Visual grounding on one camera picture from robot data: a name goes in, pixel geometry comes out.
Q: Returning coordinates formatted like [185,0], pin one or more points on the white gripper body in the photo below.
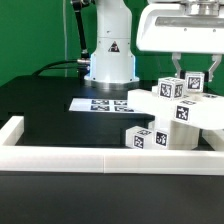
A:
[182,26]

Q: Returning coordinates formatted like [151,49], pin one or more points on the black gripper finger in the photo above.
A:
[180,73]
[216,60]

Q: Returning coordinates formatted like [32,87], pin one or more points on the white chair back piece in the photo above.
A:
[204,110]

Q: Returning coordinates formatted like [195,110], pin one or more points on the white chair seat piece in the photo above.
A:
[172,135]

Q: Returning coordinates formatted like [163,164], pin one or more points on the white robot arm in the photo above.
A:
[112,64]

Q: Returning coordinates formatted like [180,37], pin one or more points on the white marker sheet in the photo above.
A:
[99,105]

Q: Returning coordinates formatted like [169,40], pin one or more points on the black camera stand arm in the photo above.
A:
[77,7]

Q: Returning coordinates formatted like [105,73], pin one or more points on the white U-shaped fence frame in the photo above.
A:
[92,160]

